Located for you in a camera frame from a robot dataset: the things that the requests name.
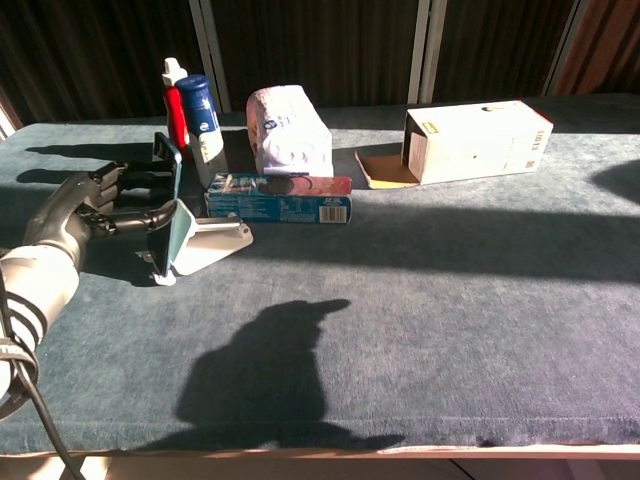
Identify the left black grey robot hand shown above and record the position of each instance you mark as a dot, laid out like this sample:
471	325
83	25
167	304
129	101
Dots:
75	205

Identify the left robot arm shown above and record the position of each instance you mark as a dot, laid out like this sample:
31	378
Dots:
35	285

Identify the red bottle white cap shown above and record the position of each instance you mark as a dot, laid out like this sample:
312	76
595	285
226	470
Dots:
175	120

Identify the blue capped white bottle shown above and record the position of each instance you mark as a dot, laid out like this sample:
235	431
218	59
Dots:
202	115

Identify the blue pink cookie box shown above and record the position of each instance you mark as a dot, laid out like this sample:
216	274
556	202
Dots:
280	205

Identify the white tissue pack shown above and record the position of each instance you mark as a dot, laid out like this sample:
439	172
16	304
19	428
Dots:
292	135

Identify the blue grey table cloth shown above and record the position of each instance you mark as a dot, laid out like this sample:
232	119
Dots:
450	325

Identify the white open cardboard box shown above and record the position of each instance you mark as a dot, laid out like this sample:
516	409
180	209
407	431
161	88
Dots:
475	140

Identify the red curtain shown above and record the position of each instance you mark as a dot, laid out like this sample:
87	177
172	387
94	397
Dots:
600	45

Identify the white window frame rail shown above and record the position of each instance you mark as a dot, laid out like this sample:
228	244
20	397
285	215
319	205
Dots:
7	117

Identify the white window frame post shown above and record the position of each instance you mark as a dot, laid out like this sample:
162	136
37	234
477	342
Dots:
425	50
567	45
210	55

